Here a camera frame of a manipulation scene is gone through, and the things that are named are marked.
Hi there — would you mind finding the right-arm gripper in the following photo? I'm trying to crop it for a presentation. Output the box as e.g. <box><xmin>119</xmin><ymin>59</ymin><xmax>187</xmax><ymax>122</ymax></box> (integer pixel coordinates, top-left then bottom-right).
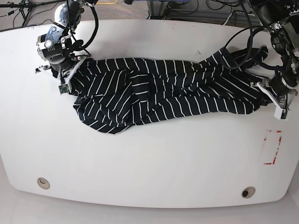
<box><xmin>35</xmin><ymin>54</ymin><xmax>92</xmax><ymax>93</ymax></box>

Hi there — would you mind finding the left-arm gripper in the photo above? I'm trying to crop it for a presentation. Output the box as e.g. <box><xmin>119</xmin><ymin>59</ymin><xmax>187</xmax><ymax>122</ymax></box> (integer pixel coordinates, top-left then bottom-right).
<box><xmin>250</xmin><ymin>74</ymin><xmax>298</xmax><ymax>120</ymax></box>

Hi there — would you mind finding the navy white striped T-shirt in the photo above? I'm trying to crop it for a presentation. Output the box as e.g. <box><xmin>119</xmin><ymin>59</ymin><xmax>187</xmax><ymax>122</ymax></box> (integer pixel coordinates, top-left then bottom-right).
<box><xmin>71</xmin><ymin>49</ymin><xmax>269</xmax><ymax>134</ymax></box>

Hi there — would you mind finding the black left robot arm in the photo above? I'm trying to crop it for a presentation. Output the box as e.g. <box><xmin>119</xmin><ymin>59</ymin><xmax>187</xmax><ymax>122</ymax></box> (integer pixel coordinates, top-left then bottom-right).
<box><xmin>230</xmin><ymin>0</ymin><xmax>299</xmax><ymax>119</ymax></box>

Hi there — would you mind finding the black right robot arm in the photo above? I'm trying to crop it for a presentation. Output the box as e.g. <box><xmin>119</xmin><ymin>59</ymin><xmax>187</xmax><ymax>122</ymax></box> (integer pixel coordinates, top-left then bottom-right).
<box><xmin>36</xmin><ymin>0</ymin><xmax>99</xmax><ymax>94</ymax></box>

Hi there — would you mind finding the red tape rectangle marking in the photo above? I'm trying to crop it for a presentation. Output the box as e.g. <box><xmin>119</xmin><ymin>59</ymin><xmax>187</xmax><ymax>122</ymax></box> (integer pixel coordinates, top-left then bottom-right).
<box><xmin>261</xmin><ymin>130</ymin><xmax>283</xmax><ymax>165</ymax></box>

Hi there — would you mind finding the right table grommet hole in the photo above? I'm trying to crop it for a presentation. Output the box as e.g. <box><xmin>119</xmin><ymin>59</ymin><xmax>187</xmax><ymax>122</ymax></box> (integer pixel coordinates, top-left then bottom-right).
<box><xmin>241</xmin><ymin>186</ymin><xmax>256</xmax><ymax>199</ymax></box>

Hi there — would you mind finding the table grommet hole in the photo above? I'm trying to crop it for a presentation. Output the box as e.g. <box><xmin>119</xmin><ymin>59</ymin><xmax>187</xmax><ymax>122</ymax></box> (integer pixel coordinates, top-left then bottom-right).
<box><xmin>37</xmin><ymin>177</ymin><xmax>50</xmax><ymax>190</ymax></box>
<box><xmin>241</xmin><ymin>186</ymin><xmax>256</xmax><ymax>199</ymax></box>

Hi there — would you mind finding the left table grommet hole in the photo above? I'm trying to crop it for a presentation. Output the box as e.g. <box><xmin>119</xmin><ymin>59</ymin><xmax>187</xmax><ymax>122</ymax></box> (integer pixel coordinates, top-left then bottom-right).
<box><xmin>37</xmin><ymin>177</ymin><xmax>50</xmax><ymax>190</ymax></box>

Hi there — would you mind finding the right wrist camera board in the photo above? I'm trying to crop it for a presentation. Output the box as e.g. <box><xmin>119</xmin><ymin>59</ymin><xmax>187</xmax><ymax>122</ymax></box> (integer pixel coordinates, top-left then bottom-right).
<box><xmin>58</xmin><ymin>84</ymin><xmax>70</xmax><ymax>95</ymax></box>

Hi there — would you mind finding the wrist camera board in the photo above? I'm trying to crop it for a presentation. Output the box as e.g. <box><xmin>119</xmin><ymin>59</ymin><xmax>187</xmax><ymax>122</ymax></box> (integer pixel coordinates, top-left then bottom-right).
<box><xmin>58</xmin><ymin>84</ymin><xmax>70</xmax><ymax>95</ymax></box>
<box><xmin>281</xmin><ymin>110</ymin><xmax>289</xmax><ymax>120</ymax></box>

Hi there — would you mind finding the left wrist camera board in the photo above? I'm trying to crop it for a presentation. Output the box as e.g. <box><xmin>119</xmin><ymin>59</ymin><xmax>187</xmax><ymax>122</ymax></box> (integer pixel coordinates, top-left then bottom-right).
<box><xmin>281</xmin><ymin>110</ymin><xmax>289</xmax><ymax>120</ymax></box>

